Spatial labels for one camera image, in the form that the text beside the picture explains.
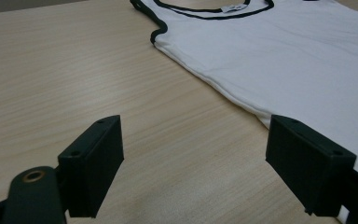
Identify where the white tank top black trim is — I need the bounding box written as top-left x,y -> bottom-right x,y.
130,0 -> 358,224

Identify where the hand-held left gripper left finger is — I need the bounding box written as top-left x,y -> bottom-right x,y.
57,114 -> 125,218

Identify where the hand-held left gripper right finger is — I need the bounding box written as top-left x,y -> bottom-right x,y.
265,114 -> 358,218

